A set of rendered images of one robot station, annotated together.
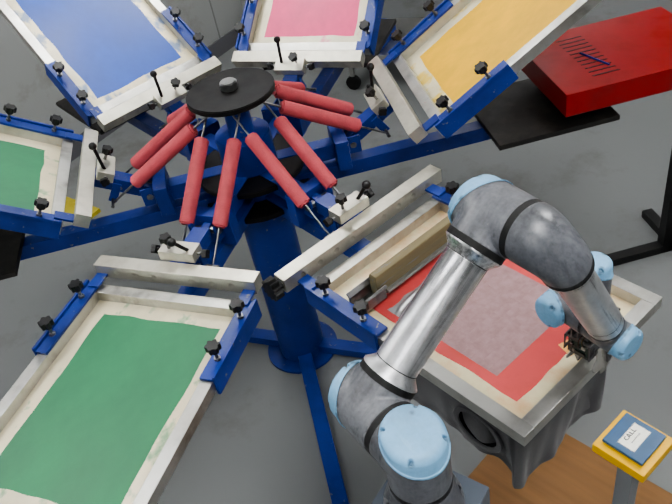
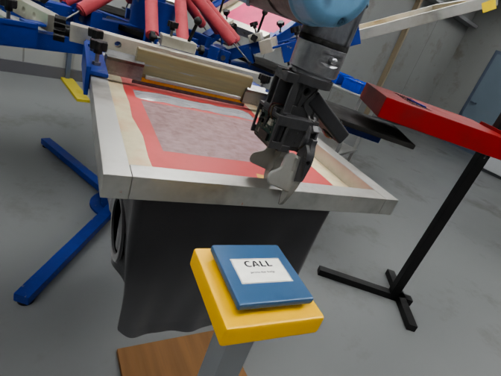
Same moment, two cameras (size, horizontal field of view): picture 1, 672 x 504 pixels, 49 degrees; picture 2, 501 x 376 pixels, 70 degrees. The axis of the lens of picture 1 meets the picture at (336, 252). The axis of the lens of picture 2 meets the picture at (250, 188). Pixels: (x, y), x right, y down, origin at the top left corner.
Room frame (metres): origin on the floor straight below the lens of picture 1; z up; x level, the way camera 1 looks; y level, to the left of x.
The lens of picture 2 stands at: (0.57, -0.54, 1.23)
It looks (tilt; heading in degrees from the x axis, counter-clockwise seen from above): 25 degrees down; 2
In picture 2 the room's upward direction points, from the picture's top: 20 degrees clockwise
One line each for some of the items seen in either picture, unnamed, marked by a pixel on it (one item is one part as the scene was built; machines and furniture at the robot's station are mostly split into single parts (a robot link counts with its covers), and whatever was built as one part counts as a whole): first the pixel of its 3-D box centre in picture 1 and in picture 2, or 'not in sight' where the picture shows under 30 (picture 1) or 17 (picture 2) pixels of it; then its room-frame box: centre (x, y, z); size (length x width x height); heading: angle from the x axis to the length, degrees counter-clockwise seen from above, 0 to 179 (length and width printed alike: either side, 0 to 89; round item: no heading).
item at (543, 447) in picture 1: (559, 404); (224, 263); (1.23, -0.52, 0.74); 0.45 x 0.03 x 0.43; 124
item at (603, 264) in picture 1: (593, 279); (336, 4); (1.14, -0.54, 1.28); 0.09 x 0.08 x 0.11; 117
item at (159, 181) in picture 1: (252, 168); (149, 35); (2.34, 0.24, 0.99); 0.82 x 0.79 x 0.12; 34
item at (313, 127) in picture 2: (587, 329); (292, 111); (1.14, -0.54, 1.12); 0.09 x 0.08 x 0.12; 124
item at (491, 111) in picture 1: (427, 141); (274, 97); (2.39, -0.43, 0.91); 1.34 x 0.41 x 0.08; 94
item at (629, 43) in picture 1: (616, 58); (429, 118); (2.44, -1.18, 1.06); 0.61 x 0.46 x 0.12; 94
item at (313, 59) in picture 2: not in sight; (317, 61); (1.14, -0.55, 1.20); 0.08 x 0.08 x 0.05
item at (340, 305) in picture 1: (345, 313); (93, 66); (1.51, 0.01, 0.97); 0.30 x 0.05 x 0.07; 34
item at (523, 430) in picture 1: (474, 297); (213, 117); (1.47, -0.35, 0.97); 0.79 x 0.58 x 0.04; 34
